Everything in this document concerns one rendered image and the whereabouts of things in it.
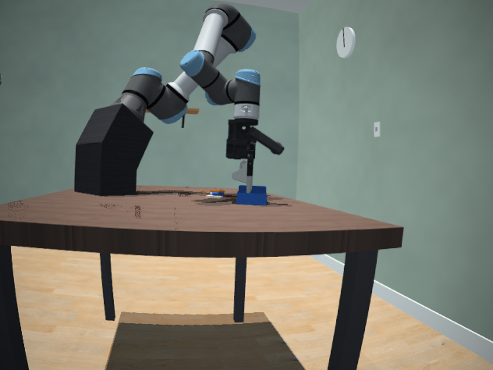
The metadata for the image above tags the blue rack of three bins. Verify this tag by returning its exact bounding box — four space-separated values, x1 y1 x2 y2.
236 185 267 205

